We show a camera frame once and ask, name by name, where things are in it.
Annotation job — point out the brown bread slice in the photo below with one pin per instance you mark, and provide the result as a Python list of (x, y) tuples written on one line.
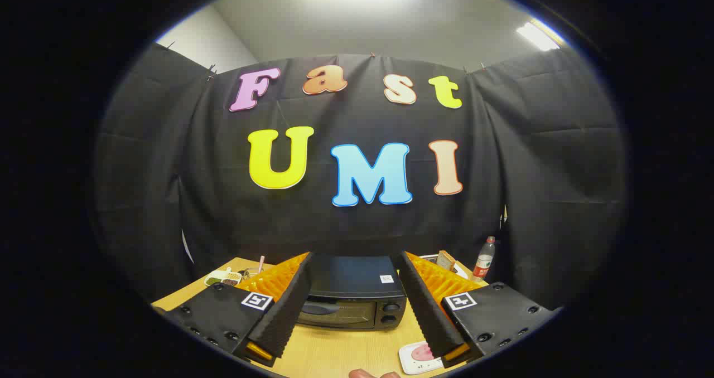
[(446, 260)]

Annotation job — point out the black backdrop cloth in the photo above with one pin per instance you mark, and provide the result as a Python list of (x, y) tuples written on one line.
[(346, 227)]

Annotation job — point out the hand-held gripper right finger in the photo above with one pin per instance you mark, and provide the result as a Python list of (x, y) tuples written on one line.
[(427, 316)]

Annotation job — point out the pink ham slice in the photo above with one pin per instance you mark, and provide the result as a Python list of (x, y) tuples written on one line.
[(421, 353)]

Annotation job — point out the white pop-up toaster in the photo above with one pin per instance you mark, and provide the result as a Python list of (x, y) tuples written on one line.
[(460, 270)]

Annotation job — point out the white divided spice dish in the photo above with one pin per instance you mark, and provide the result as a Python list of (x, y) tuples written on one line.
[(220, 278)]

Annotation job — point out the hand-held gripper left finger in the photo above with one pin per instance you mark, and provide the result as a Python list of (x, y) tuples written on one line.
[(287, 316)]

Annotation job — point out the narrow ceiling light strip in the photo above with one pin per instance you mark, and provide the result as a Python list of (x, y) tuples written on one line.
[(536, 35)]

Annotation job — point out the white square plate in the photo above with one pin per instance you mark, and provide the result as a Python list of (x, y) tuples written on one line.
[(410, 364)]

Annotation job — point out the black toaster oven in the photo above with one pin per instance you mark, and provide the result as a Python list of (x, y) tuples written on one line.
[(351, 280)]

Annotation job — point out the clear water bottle red label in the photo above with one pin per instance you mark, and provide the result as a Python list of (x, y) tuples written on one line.
[(484, 262)]

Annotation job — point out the pink checkered stick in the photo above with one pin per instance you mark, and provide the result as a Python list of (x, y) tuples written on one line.
[(260, 265)]

